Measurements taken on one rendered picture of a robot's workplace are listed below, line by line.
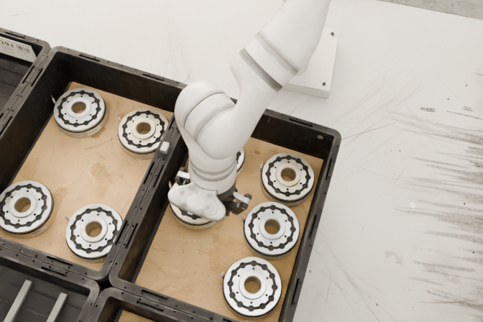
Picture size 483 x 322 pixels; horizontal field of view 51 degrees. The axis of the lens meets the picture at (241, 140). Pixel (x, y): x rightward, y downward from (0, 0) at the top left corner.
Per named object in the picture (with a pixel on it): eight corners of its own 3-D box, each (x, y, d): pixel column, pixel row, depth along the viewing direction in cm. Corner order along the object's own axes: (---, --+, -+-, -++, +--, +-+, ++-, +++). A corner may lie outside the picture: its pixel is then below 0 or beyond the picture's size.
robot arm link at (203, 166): (172, 146, 77) (207, 189, 74) (164, 90, 63) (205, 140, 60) (210, 121, 79) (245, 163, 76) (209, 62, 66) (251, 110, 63)
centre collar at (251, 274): (243, 267, 90) (244, 266, 89) (269, 277, 89) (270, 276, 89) (234, 294, 88) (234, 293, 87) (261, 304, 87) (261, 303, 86)
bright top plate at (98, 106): (67, 83, 107) (67, 82, 106) (113, 96, 106) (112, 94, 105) (45, 123, 102) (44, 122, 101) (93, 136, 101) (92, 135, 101)
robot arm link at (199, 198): (165, 203, 78) (162, 187, 73) (196, 144, 83) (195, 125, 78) (220, 226, 77) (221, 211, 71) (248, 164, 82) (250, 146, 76)
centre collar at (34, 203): (19, 190, 95) (17, 188, 94) (42, 198, 94) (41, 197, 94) (4, 213, 92) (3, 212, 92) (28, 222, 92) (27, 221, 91)
